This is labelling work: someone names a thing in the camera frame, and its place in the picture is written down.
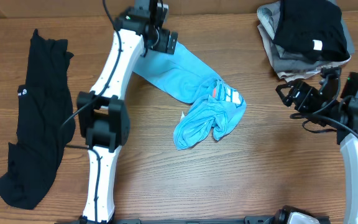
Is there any light blue t-shirt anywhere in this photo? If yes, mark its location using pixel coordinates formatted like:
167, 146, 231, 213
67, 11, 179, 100
134, 43, 247, 150

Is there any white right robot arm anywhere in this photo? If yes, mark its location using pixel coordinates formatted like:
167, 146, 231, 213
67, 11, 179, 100
276, 69, 358, 223

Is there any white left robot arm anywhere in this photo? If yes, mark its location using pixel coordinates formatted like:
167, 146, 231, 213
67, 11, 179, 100
76, 2, 178, 223

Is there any folded beige garment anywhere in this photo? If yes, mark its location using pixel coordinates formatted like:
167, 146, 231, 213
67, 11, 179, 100
257, 24, 351, 82

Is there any folded grey garment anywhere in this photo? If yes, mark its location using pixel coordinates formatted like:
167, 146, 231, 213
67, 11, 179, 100
257, 1, 351, 73

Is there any black garment on left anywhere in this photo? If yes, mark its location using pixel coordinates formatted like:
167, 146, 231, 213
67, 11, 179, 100
0, 30, 75, 210

